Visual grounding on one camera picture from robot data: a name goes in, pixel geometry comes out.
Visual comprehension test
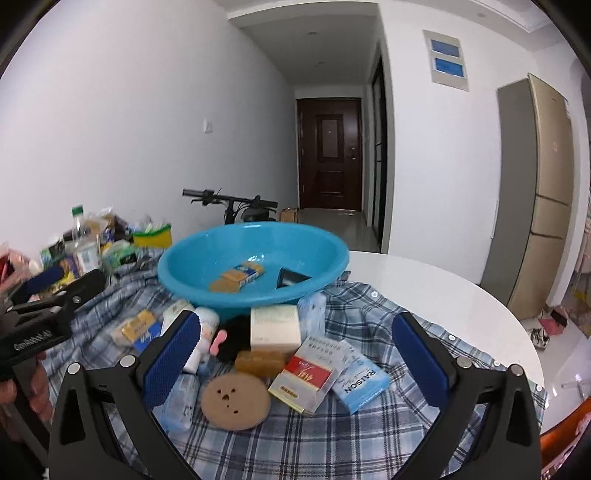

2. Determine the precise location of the green tea packet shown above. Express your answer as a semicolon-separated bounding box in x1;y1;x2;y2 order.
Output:
41;242;65;268

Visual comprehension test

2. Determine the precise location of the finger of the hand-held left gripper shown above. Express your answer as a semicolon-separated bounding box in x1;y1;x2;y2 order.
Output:
9;264;65;305
11;269;107;319

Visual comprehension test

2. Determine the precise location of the white desktop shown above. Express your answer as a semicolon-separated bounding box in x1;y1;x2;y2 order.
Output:
342;250;546;435

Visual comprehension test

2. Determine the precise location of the small cream box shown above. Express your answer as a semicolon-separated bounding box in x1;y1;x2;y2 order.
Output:
161;299;197;326

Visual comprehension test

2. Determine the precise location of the gold refrigerator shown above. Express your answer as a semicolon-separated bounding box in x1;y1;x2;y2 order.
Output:
480;74;575;320

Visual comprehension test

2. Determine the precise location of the gold blue cigarette pack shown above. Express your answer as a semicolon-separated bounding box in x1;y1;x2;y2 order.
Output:
209;261;267;294
111;309;163;348

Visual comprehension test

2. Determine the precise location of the yellow green container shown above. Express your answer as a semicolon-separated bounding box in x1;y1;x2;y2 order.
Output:
133;223;173;248

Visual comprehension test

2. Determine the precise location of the blue plastic basin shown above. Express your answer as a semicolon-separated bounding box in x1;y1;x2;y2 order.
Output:
158;222;350;321

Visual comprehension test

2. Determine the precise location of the white printed box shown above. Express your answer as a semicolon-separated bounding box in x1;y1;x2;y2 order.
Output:
295;335;356;370

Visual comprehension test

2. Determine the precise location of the blue plaid shirt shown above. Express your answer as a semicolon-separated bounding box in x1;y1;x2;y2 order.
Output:
14;247;550;480

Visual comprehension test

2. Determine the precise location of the light blue tissue pack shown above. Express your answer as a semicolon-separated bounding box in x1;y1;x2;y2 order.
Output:
297;293;328;335

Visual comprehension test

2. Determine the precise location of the wall electrical panel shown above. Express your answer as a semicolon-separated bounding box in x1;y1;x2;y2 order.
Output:
423;30;472;92

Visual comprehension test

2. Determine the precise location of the bicycle handlebar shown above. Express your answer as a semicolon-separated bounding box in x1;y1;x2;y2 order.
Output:
181;188;279;226

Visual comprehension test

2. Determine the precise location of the dark wooden door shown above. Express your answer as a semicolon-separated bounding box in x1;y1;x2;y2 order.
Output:
296;98;363;212

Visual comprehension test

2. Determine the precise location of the white lotion bottle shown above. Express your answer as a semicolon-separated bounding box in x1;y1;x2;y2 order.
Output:
182;307;220;374

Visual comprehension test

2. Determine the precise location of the brown snack bag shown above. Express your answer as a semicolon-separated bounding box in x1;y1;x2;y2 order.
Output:
90;210;134;243

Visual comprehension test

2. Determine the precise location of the dark sliding door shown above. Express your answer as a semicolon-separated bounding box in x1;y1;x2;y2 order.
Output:
369;46;389;252

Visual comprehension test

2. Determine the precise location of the pale blue cigarette pack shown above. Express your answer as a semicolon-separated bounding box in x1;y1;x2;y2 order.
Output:
331;352;391;415

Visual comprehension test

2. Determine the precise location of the clear bottle green cap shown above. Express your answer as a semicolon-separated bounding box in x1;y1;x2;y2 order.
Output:
69;205;102;273

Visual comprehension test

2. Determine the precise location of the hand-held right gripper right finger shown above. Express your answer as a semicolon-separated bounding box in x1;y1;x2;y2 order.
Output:
392;311;543;480

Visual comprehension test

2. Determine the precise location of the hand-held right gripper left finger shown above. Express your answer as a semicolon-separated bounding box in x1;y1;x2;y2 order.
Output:
48;310;204;480

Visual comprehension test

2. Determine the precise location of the round tan disc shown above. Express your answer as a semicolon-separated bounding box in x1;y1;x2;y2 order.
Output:
201;373;271;431

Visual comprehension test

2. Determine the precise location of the black fuzzy cloth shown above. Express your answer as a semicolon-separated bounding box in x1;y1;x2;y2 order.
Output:
216;316;252;363

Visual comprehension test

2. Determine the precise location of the clear tissue pack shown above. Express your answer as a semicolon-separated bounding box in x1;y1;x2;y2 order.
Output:
159;373;201;432

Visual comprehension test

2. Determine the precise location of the large cream box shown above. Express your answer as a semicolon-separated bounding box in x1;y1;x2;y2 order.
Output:
250;305;302;352

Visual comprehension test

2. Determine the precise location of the red snack packet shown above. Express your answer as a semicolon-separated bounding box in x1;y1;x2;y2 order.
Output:
0;249;33;289

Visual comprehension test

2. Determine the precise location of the amber soap box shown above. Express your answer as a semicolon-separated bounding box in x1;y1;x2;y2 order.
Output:
234;350;287;380

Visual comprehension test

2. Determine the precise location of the red white cigarette pack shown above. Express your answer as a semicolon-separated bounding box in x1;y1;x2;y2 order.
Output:
268;354;334;415

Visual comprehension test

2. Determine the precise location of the person's left hand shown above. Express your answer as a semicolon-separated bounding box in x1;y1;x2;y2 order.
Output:
0;352;51;430

